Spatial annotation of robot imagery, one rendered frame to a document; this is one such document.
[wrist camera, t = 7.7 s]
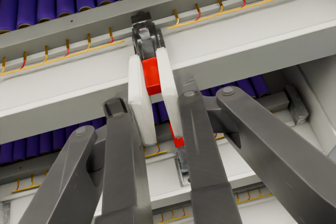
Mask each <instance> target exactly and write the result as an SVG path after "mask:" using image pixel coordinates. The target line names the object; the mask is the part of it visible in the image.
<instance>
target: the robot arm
mask: <svg viewBox="0 0 336 224"><path fill-rule="evenodd" d="M156 58H157V65H158V72H159V79H160V86H161V92H162V97H163V100H164V104H165V107H166V110H167V114H168V117H169V120H170V124H171V127H172V130H173V134H174V137H175V138H177V139H180V138H183V140H184V146H185V153H186V160H187V166H188V173H189V180H190V186H191V190H190V198H191V205H192V212H193V219H194V224H243V222H242V219H241V216H240V213H239V209H238V206H237V203H236V200H235V196H234V193H233V190H232V187H231V184H230V182H229V181H228V178H227V174H226V171H225V168H224V165H223V161H222V158H221V155H220V152H219V148H218V145H217V142H216V138H215V135H214V134H218V133H223V135H224V137H225V138H226V139H227V141H228V142H229V143H230V144H231V145H232V146H233V148H234V149H235V150H236V151H237V152H238V154H239V155H240V156H241V157H242V158H243V159H244V161H245V162H246V163H247V164H248V165H249V167H250V168H251V169H252V170H253V171H254V173H255V174H256V175H257V176H258V177H259V178H260V180H261V181H262V182H263V183H264V184H265V186H266V187H267V188H268V189H269V190H270V191H271V193H272V194H273V195H274V196H275V197H276V199H277V200H278V201H279V202H280V203H281V204H282V206H283V207H284V208H285V209H286V210H287V212H288V213H289V214H290V215H291V216H292V218H293V219H294V220H295V221H296V222H297V223H298V224H336V163H335V162H334V161H333V160H331V159H330V158H329V157H327V156H326V155H325V154H324V153H322V152H321V151H320V150H319V149H317V148H316V147H315V146H313V145H312V144H311V143H310V142H308V141H307V140H306V139H304V138H303V137H302V136H301V135H299V134H298V133H297V132H296V131H294V130H293V129H292V128H290V127H289V126H288V125H287V124H285V123H284V122H283V121H281V120H280V119H279V118H278V117H276V116H275V115H274V114H273V113H271V112H270V111H269V110H267V109H266V108H265V107H264V106H262V105H261V104H260V103H258V102H257V101H256V100H255V99H253V98H252V97H251V96H250V95H248V94H247V93H246V92H244V91H243V90H242V89H241V88H239V87H237V86H226V87H223V88H221V89H219V90H218V91H217V92H216V96H204V95H202V93H201V92H200V91H199V89H198V86H197V84H196V81H195V79H194V76H193V75H192V74H191V73H189V72H188V73H184V74H180V75H176V76H174V75H173V72H172V68H171V64H170V60H169V57H168V53H167V49H166V48H164V47H161V48H157V50H156ZM101 107H102V109H103V111H104V114H105V116H106V119H107V120H106V124H105V125H104V126H102V127H100V128H98V129H96V130H95V128H94V127H93V126H92V125H85V126H81V127H79V128H77V129H76V130H75V131H73V132H72V134H71V135H70V136H69V138H68V140H67V141H66V143H65V145H64V146H63V148H62V150H61V151H60V153H59V155H58V156H57V158H56V160H55V162H54V163H53V165H52V167H51V168H50V170H49V172H48V173H47V175H46V177H45V178H44V180H43V182H42V183H41V185H40V187H39V188H38V190H37V192H36V193H35V195H34V197H33V198H32V200H31V202H30V203H29V205H28V207H27V208H26V210H25V212H24V214H23V215H22V217H21V219H20V220H19V222H18V224H91V223H92V220H93V217H94V214H95V212H96V209H97V206H98V203H99V200H100V197H101V195H102V207H101V216H97V217H96V218H95V220H94V224H154V221H153V213H152V206H151V198H150V190H149V183H148V175H147V168H146V160H145V152H144V148H143V146H145V147H146V148H147V147H150V146H154V145H156V144H155V143H157V139H156V131H155V124H154V116H153V109H152V101H151V96H149V94H148V92H147V89H146V83H145V77H144V71H143V66H142V63H141V60H140V57H139V55H137V54H136V55H132V56H130V57H129V58H128V89H127V90H124V91H120V92H117V93H116V94H115V96H114V97H112V98H110V99H108V100H106V101H105V102H104V103H103V104H102V106H101ZM141 141H142V142H141ZM142 144H143V145H142Z"/></svg>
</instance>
